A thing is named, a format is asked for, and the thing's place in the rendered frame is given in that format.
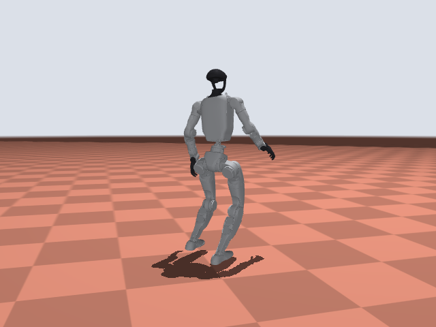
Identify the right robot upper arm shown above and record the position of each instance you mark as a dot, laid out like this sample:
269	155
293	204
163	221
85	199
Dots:
238	104

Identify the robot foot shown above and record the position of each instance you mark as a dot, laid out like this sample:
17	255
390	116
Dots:
217	259
190	246

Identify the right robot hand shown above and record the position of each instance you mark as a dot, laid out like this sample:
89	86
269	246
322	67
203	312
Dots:
269	150

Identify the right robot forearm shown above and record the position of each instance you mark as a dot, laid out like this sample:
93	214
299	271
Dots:
257	139

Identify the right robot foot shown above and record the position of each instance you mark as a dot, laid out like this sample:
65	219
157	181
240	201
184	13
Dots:
217	259

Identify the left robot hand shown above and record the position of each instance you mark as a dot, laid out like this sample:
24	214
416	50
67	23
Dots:
193	161

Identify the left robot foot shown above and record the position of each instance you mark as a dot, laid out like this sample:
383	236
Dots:
190	246

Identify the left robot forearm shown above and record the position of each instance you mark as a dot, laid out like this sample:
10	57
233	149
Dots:
191	146

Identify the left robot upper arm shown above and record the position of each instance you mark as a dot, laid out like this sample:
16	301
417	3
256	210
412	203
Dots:
194	117

